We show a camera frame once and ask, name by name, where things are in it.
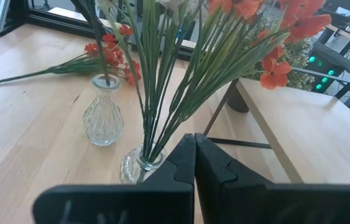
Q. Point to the orange artificial flower bunch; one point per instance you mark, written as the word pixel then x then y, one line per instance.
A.
pixel 218 68

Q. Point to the black rig frame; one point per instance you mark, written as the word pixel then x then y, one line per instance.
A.
pixel 53 23

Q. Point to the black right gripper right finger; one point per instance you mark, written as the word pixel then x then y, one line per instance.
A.
pixel 240 202

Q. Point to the red artificial flower bunch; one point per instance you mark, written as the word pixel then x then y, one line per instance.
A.
pixel 112 57

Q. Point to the white artificial flower bunch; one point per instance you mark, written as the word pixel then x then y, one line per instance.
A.
pixel 151 77

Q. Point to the ribbed glass jar vase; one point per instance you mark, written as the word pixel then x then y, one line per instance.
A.
pixel 131 168

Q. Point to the black device with green lights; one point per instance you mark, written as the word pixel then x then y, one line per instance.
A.
pixel 324 71

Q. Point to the fluted narrow-neck glass vase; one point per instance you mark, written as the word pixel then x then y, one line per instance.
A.
pixel 103 118

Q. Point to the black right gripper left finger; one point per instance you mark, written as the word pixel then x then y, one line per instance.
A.
pixel 162 199

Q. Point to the blue artificial flower bunch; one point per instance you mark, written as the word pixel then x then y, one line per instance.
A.
pixel 99 46

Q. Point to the wooden shelf with black frame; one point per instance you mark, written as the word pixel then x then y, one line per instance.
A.
pixel 311 130

